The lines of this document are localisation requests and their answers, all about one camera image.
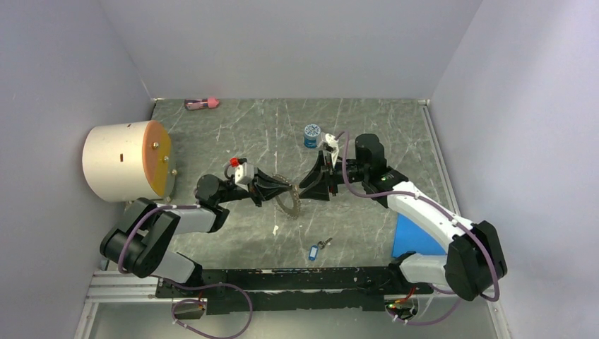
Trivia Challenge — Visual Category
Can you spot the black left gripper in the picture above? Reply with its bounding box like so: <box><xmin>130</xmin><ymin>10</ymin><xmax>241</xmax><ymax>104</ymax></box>
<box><xmin>218</xmin><ymin>167</ymin><xmax>292</xmax><ymax>208</ymax></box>

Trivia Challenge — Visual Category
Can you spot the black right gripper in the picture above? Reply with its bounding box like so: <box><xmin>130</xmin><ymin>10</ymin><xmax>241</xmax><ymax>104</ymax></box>
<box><xmin>299</xmin><ymin>150</ymin><xmax>368</xmax><ymax>201</ymax></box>

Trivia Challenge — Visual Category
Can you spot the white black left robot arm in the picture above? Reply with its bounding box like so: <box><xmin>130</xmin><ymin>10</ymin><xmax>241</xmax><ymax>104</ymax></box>
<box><xmin>100</xmin><ymin>169</ymin><xmax>297</xmax><ymax>297</ymax></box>

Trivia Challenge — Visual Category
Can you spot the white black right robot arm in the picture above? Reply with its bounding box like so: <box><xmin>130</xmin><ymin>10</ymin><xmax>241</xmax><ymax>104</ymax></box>
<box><xmin>299</xmin><ymin>133</ymin><xmax>507</xmax><ymax>302</ymax></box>

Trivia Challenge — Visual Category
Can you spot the blue round jar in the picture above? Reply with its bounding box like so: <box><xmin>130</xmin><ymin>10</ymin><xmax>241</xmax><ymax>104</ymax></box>
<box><xmin>304</xmin><ymin>124</ymin><xmax>321</xmax><ymax>148</ymax></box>

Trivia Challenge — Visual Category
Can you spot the pink capped small bottle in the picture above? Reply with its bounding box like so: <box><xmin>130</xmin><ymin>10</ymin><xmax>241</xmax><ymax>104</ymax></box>
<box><xmin>184</xmin><ymin>97</ymin><xmax>220</xmax><ymax>111</ymax></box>

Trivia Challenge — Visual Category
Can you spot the blue flat sheet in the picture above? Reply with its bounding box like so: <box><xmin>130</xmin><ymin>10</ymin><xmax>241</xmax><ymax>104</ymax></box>
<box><xmin>391</xmin><ymin>215</ymin><xmax>446</xmax><ymax>258</ymax></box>

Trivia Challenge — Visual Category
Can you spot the cream cylinder with orange face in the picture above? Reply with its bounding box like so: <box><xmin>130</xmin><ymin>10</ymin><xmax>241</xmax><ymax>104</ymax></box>
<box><xmin>82</xmin><ymin>120</ymin><xmax>177</xmax><ymax>202</ymax></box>

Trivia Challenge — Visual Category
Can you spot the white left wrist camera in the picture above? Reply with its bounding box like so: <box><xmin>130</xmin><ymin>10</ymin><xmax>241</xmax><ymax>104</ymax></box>
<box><xmin>230</xmin><ymin>157</ymin><xmax>255</xmax><ymax>189</ymax></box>

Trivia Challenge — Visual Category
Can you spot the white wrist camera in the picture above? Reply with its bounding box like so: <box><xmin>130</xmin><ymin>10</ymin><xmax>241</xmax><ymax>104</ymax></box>
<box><xmin>319</xmin><ymin>133</ymin><xmax>340</xmax><ymax>166</ymax></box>
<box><xmin>230</xmin><ymin>157</ymin><xmax>255</xmax><ymax>189</ymax></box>

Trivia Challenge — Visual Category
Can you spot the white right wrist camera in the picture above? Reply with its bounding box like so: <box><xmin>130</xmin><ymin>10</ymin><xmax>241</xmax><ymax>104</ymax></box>
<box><xmin>319</xmin><ymin>133</ymin><xmax>340</xmax><ymax>166</ymax></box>

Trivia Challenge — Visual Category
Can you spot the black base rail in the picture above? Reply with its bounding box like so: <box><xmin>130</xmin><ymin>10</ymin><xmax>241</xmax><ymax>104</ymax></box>
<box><xmin>155</xmin><ymin>266</ymin><xmax>432</xmax><ymax>315</ymax></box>

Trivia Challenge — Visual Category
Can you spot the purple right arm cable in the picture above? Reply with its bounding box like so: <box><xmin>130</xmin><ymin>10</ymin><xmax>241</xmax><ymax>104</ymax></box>
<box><xmin>333</xmin><ymin>131</ymin><xmax>501</xmax><ymax>327</ymax></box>

